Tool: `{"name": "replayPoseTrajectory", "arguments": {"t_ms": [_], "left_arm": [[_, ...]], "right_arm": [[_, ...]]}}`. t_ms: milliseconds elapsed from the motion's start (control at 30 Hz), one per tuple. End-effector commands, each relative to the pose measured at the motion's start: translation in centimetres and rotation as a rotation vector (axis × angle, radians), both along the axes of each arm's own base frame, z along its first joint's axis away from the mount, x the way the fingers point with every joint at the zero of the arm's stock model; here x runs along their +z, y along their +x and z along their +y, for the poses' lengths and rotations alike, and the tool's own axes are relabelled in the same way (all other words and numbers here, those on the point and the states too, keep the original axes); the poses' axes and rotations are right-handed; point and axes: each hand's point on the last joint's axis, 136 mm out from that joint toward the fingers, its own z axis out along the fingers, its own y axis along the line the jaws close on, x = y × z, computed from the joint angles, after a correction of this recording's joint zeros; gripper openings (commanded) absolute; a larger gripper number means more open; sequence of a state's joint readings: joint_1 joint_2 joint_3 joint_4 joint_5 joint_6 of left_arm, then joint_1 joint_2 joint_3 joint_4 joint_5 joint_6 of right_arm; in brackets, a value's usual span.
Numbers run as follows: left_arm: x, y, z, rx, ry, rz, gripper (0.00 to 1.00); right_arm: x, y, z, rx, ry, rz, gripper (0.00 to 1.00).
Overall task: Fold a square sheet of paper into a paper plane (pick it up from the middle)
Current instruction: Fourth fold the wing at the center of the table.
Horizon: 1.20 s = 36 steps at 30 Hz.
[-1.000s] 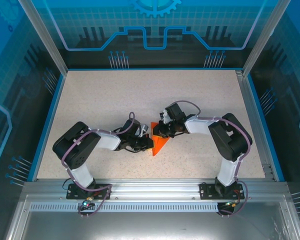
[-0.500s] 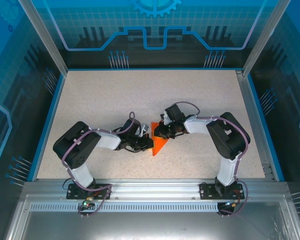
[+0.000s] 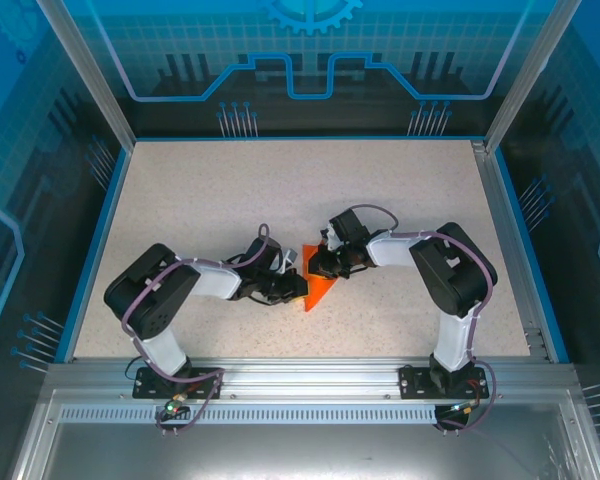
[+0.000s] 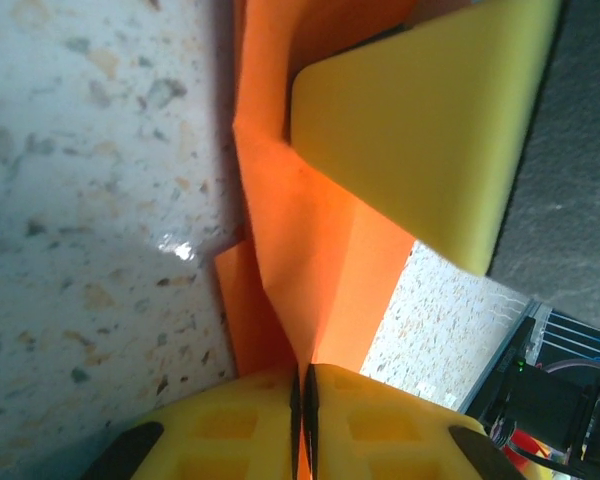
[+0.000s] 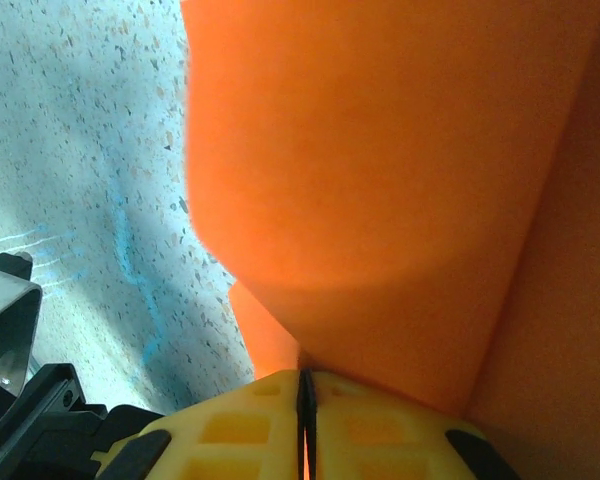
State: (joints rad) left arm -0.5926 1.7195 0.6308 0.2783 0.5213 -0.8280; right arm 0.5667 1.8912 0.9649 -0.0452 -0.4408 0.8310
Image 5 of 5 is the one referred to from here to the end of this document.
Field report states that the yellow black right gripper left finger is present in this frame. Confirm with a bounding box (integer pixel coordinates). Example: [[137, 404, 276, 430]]
[[89, 368, 306, 480]]

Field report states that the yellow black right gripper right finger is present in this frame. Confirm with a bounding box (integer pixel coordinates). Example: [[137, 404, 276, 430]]
[[305, 370, 524, 480]]

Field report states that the orange cloth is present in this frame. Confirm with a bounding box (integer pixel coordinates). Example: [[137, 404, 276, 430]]
[[181, 0, 600, 439]]

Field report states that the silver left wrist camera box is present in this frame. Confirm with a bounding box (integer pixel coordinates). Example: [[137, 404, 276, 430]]
[[0, 252, 44, 397]]

